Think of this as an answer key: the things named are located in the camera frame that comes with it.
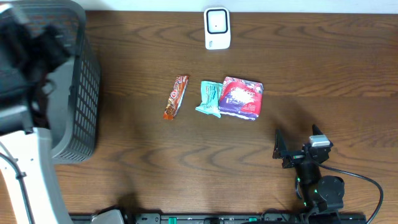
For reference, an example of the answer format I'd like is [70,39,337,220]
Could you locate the purple red liner pack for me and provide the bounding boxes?
[219,77,264,121]

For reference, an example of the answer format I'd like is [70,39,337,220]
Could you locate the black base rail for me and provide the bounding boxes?
[70,207,366,224]

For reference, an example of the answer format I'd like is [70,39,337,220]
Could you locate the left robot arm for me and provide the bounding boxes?
[1,2,72,223]

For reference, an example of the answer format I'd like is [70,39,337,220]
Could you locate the orange chocolate bar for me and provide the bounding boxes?
[163,75,189,120]

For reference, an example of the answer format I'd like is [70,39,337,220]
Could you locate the green toilet wipes pack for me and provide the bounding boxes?
[195,81,223,118]

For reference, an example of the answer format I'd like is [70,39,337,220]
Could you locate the black cable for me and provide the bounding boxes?
[310,158,384,224]

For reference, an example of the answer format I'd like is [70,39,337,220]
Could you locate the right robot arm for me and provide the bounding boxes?
[272,125,345,215]

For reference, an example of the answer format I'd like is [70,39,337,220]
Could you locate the grey plastic basket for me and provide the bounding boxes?
[12,1,101,164]

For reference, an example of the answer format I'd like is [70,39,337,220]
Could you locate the white barcode scanner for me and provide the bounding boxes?
[203,7,231,50]

